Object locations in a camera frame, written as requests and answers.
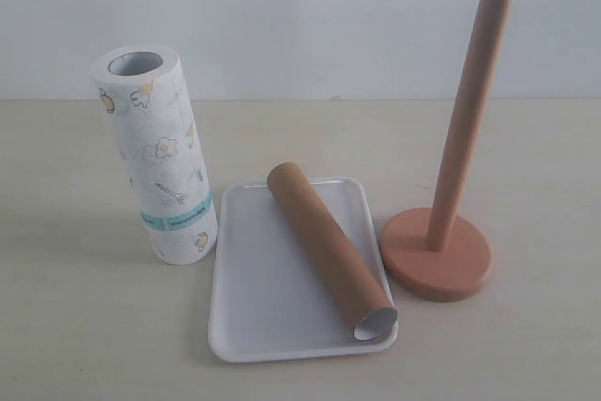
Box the printed white paper towel roll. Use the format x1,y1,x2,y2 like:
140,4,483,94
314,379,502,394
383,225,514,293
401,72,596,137
91,45,218,265

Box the white rectangular plastic tray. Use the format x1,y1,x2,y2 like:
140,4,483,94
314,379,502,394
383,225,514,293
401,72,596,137
208,182,398,362

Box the wooden paper towel holder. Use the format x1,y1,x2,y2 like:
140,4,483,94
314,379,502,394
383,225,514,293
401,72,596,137
380,0,512,302

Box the brown cardboard tube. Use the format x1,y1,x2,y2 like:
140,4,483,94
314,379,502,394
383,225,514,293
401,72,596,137
267,162,398,341

